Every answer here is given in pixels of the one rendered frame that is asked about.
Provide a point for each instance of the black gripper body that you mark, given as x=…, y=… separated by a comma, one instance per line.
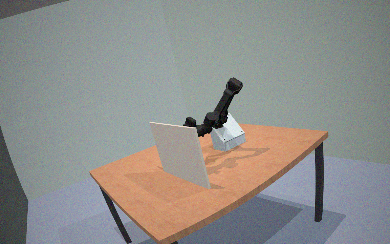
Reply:
x=200, y=128

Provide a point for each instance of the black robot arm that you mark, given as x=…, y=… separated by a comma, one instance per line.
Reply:
x=218, y=117

